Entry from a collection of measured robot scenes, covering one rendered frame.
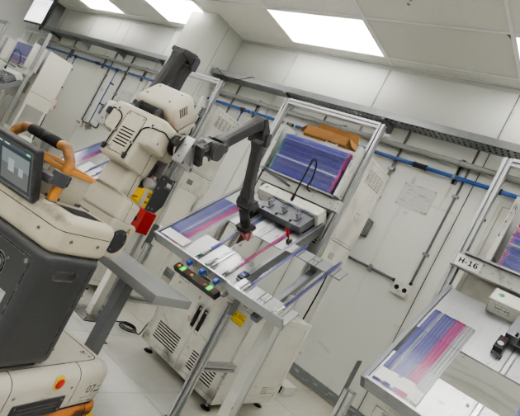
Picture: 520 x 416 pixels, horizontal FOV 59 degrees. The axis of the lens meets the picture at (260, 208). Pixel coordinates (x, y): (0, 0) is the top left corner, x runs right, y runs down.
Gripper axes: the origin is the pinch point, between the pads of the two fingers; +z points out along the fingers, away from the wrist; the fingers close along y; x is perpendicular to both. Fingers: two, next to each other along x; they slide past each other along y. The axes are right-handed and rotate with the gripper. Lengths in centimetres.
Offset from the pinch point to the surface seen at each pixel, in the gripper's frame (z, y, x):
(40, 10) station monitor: -62, 478, -104
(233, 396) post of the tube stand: 41, -43, 55
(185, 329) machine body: 54, 19, 39
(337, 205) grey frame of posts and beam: -7, -24, -49
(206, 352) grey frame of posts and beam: 25, -25, 53
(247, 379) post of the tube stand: 33, -46, 47
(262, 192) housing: -2.5, 24.6, -37.6
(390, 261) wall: 104, -10, -146
